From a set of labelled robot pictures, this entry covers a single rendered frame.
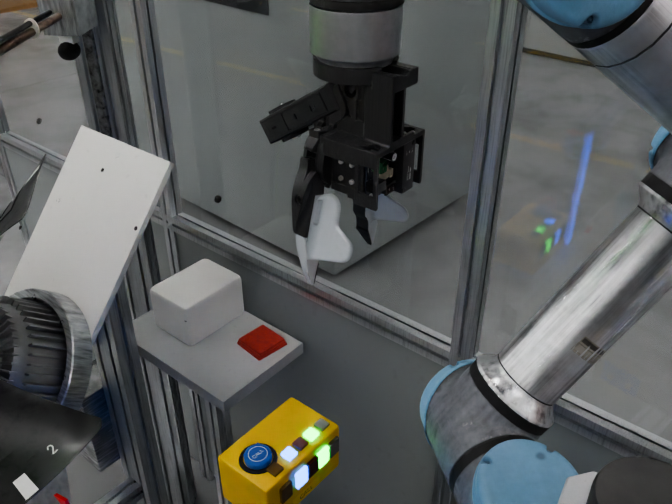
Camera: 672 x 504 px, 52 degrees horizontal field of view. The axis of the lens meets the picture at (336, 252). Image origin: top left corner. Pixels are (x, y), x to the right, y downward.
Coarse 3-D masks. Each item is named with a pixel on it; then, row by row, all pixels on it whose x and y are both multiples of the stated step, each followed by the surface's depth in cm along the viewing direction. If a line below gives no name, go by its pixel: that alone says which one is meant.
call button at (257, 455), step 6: (258, 444) 99; (246, 450) 98; (252, 450) 98; (258, 450) 98; (264, 450) 98; (270, 450) 98; (246, 456) 97; (252, 456) 97; (258, 456) 97; (264, 456) 97; (270, 456) 97; (246, 462) 96; (252, 462) 96; (258, 462) 96; (264, 462) 96; (270, 462) 97; (252, 468) 96; (258, 468) 96
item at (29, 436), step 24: (0, 384) 94; (0, 408) 90; (24, 408) 90; (48, 408) 90; (0, 432) 87; (24, 432) 87; (48, 432) 87; (72, 432) 87; (96, 432) 86; (0, 456) 84; (24, 456) 84; (72, 456) 84; (0, 480) 82; (48, 480) 82
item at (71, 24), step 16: (48, 0) 123; (64, 0) 122; (80, 0) 125; (48, 16) 124; (64, 16) 124; (80, 16) 125; (96, 16) 132; (48, 32) 126; (64, 32) 126; (80, 32) 125
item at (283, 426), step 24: (288, 408) 106; (264, 432) 102; (288, 432) 102; (336, 432) 103; (240, 456) 98; (312, 456) 100; (336, 456) 106; (240, 480) 96; (264, 480) 95; (312, 480) 102
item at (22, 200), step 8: (40, 168) 93; (32, 176) 92; (24, 184) 97; (32, 184) 89; (24, 192) 89; (32, 192) 87; (16, 200) 90; (24, 200) 87; (8, 208) 90; (16, 208) 87; (24, 208) 85; (0, 216) 91; (8, 216) 87; (16, 216) 85; (0, 224) 88; (8, 224) 85; (0, 232) 86; (0, 240) 103
